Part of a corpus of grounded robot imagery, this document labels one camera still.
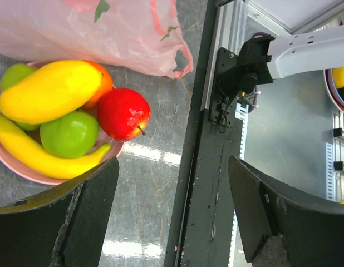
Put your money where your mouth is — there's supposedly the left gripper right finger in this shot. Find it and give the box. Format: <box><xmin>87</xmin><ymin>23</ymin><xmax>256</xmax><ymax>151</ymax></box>
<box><xmin>228</xmin><ymin>156</ymin><xmax>344</xmax><ymax>266</ymax></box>

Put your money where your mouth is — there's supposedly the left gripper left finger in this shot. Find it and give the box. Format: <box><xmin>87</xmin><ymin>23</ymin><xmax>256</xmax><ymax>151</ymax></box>
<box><xmin>0</xmin><ymin>157</ymin><xmax>119</xmax><ymax>266</ymax></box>

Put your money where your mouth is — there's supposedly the green fake apple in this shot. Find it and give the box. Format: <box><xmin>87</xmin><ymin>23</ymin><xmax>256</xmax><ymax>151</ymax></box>
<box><xmin>40</xmin><ymin>111</ymin><xmax>99</xmax><ymax>159</ymax></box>

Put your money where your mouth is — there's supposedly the yellow fake banana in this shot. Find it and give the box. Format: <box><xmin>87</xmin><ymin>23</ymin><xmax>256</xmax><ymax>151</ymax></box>
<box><xmin>0</xmin><ymin>114</ymin><xmax>111</xmax><ymax>180</ymax></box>

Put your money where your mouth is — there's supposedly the red fake fruit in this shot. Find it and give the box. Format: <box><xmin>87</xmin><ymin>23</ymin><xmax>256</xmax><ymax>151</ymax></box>
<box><xmin>97</xmin><ymin>87</ymin><xmax>151</xmax><ymax>142</ymax></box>

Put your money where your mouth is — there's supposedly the yellow fake mango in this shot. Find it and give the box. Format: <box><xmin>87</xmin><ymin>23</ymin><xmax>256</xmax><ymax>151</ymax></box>
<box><xmin>0</xmin><ymin>60</ymin><xmax>103</xmax><ymax>125</ymax></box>

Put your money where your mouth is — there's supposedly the fake orange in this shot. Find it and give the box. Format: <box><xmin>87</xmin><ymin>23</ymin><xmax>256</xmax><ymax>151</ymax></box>
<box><xmin>82</xmin><ymin>60</ymin><xmax>114</xmax><ymax>110</ymax></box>

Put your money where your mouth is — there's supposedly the green fake pear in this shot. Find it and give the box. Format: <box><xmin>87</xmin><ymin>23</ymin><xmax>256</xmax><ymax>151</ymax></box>
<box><xmin>0</xmin><ymin>63</ymin><xmax>39</xmax><ymax>132</ymax></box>

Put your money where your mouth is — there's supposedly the pink plastic bag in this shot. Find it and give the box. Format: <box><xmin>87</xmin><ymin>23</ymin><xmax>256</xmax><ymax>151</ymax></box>
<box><xmin>0</xmin><ymin>1</ymin><xmax>194</xmax><ymax>78</ymax></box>

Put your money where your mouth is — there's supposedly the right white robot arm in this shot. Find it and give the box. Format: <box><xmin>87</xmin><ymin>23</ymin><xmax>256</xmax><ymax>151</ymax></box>
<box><xmin>217</xmin><ymin>25</ymin><xmax>344</xmax><ymax>97</ymax></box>

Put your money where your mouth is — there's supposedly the pink plate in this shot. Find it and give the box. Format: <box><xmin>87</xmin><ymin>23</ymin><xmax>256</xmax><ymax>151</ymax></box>
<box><xmin>0</xmin><ymin>61</ymin><xmax>125</xmax><ymax>186</ymax></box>

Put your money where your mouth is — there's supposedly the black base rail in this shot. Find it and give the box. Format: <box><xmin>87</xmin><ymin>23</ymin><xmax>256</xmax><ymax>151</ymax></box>
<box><xmin>163</xmin><ymin>1</ymin><xmax>247</xmax><ymax>266</ymax></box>

